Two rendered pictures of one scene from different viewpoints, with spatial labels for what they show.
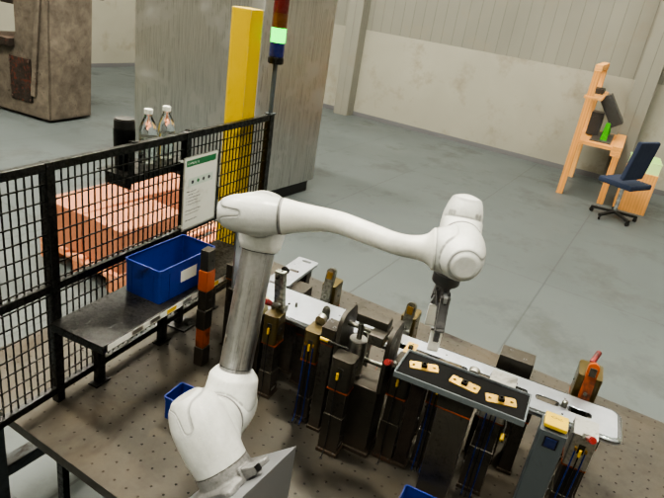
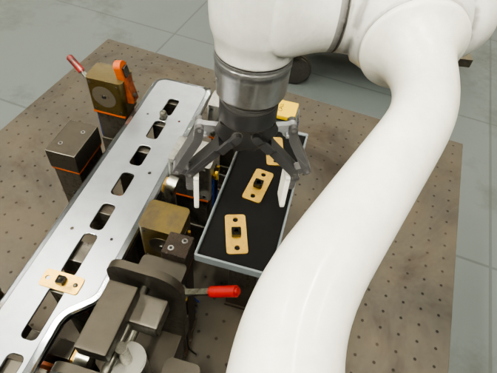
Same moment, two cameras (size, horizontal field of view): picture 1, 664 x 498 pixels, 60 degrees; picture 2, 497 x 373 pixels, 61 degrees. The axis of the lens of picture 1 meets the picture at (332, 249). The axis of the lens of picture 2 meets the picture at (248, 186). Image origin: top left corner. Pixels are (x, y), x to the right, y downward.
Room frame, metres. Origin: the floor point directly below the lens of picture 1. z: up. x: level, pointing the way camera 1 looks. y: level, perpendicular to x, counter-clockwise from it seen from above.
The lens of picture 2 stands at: (1.50, 0.10, 1.80)
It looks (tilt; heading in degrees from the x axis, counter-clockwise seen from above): 50 degrees down; 258
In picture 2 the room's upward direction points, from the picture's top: 7 degrees clockwise
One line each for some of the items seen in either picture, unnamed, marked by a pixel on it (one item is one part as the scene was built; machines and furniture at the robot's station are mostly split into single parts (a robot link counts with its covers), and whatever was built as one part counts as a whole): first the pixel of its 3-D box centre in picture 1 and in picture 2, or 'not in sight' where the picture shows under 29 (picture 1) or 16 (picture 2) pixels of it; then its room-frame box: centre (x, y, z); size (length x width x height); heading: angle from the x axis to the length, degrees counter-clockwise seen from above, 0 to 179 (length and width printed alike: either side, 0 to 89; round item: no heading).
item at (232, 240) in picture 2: (424, 365); (236, 232); (1.42, -0.32, 1.17); 0.08 x 0.04 x 0.01; 88
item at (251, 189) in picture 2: (464, 382); (258, 183); (1.37, -0.43, 1.17); 0.08 x 0.04 x 0.01; 61
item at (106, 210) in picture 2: not in sight; (120, 239); (1.68, -0.53, 0.84); 0.12 x 0.05 x 0.29; 158
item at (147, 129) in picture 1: (147, 135); not in sight; (2.08, 0.74, 1.53); 0.07 x 0.07 x 0.20
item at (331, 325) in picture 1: (324, 375); not in sight; (1.64, -0.04, 0.91); 0.07 x 0.05 x 0.42; 158
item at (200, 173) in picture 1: (198, 189); not in sight; (2.23, 0.58, 1.30); 0.23 x 0.02 x 0.31; 158
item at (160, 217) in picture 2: (433, 418); (176, 265); (1.54, -0.42, 0.89); 0.12 x 0.08 x 0.38; 158
